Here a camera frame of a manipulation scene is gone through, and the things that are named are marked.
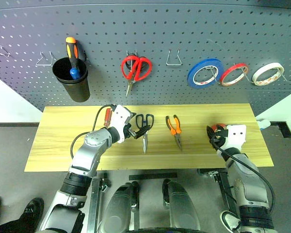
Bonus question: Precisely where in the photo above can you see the wire loop pegboard hook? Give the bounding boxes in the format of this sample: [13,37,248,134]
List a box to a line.
[166,48,183,66]
[36,51,56,67]

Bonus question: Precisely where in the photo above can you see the dark blue handled scissors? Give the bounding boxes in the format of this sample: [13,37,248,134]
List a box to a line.
[135,113,155,155]

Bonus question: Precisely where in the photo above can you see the blue tape roll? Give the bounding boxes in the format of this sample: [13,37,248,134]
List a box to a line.
[187,58,225,89]

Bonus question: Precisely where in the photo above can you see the red tape roll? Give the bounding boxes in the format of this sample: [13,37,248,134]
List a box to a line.
[220,63,250,87]

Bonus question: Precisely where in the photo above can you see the black table frame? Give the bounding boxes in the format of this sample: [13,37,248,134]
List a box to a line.
[197,168,239,214]

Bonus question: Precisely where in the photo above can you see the pale blue white object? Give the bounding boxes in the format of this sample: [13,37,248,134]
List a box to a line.
[256,118,272,130]

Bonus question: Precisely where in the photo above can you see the thin wire tape hook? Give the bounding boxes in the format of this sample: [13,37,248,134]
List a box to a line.
[240,66,254,84]
[276,67,291,84]
[203,65,221,84]

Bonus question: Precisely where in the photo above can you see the blue handled tool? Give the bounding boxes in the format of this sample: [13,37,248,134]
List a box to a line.
[69,68,81,80]

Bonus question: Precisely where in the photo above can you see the straight wire pegboard hook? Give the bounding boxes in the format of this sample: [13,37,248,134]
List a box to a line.
[0,45,12,59]

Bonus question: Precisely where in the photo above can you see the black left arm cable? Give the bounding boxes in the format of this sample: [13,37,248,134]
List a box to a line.
[70,104,116,161]

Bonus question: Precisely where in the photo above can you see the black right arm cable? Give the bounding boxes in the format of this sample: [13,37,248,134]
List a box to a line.
[213,143,275,214]

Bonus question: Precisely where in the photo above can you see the grey rounded shape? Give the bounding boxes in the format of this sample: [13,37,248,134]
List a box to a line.
[102,181,140,231]
[162,179,201,231]

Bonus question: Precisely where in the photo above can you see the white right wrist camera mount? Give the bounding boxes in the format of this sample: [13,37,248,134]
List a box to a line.
[220,124,247,152]

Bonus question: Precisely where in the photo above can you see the grey perforated pegboard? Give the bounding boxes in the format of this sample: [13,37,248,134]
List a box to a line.
[0,0,291,117]

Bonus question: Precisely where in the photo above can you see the white sneaker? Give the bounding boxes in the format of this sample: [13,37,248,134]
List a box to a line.
[220,210,241,233]

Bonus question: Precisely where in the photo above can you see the metal table leg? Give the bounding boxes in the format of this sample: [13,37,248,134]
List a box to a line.
[86,171,112,233]

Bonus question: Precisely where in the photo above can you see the white tape roll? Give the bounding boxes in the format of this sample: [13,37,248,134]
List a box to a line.
[252,62,285,87]

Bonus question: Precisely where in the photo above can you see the black plastic cup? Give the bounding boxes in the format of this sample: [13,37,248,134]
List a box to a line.
[52,57,91,103]

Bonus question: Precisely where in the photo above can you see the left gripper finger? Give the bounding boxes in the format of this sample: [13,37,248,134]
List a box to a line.
[131,130,150,140]
[135,125,151,134]

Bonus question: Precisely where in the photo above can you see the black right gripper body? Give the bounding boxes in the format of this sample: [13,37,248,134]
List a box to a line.
[213,129,229,151]

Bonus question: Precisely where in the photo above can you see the orange handled pliers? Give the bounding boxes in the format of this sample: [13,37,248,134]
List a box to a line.
[165,115,183,151]

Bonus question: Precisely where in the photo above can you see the red handled scissors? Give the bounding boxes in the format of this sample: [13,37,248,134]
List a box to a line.
[121,55,153,97]

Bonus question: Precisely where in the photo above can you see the black shoe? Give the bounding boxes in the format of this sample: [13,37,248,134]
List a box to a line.
[19,197,45,223]

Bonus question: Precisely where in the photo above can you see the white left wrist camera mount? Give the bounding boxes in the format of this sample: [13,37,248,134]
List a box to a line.
[110,104,134,144]

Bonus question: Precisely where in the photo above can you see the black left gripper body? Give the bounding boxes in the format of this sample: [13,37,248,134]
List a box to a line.
[123,113,137,139]

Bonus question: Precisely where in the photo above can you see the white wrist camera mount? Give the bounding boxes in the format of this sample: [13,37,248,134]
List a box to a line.
[110,104,134,144]
[220,124,247,152]

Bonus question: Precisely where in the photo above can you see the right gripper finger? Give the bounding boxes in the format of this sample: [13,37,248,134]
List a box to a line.
[208,135,218,149]
[206,125,217,138]

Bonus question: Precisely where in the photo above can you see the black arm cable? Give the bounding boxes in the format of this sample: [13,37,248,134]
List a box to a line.
[70,104,116,161]
[213,143,275,214]

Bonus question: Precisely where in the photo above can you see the orange and black screwdriver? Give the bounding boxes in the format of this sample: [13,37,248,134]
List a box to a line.
[65,36,80,71]

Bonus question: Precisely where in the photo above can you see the red handled screwdriver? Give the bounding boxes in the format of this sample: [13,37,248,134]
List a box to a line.
[104,108,112,128]

